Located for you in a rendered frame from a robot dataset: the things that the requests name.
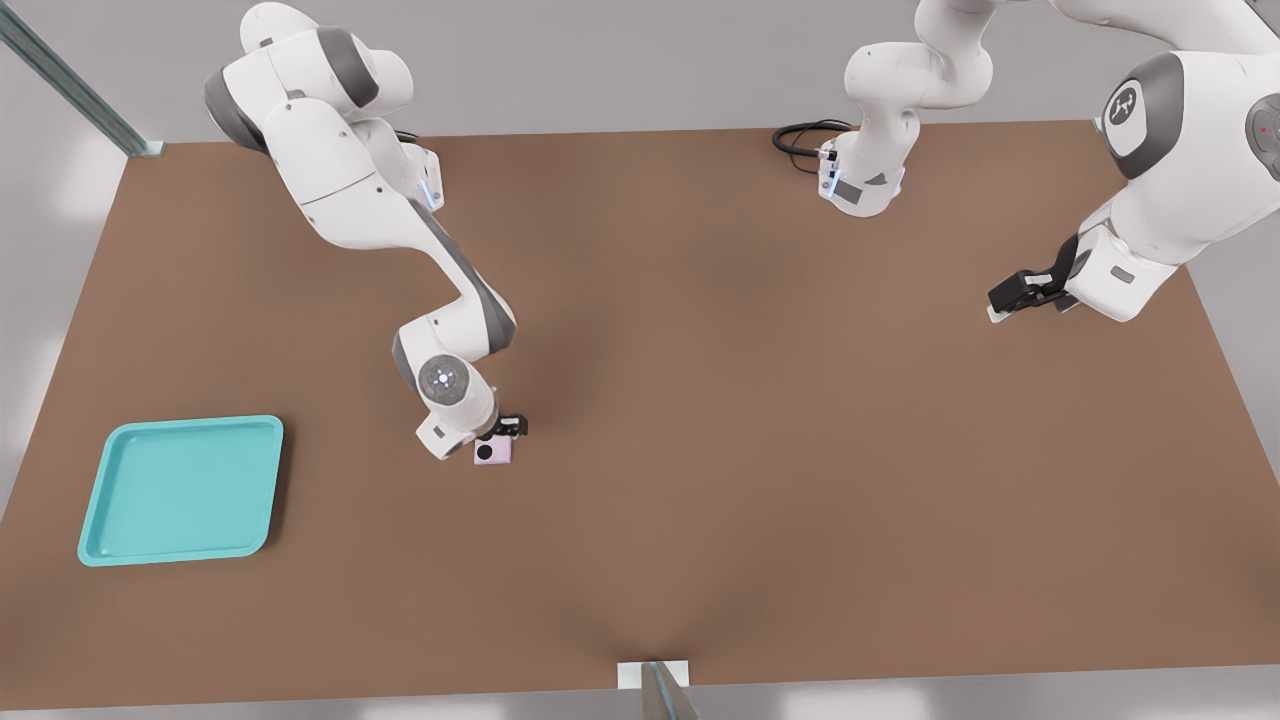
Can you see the silver frame post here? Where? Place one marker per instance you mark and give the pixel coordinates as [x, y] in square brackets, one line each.
[75, 85]
[660, 690]

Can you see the pale blue-green tray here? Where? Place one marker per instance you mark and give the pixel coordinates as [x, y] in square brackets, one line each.
[183, 490]

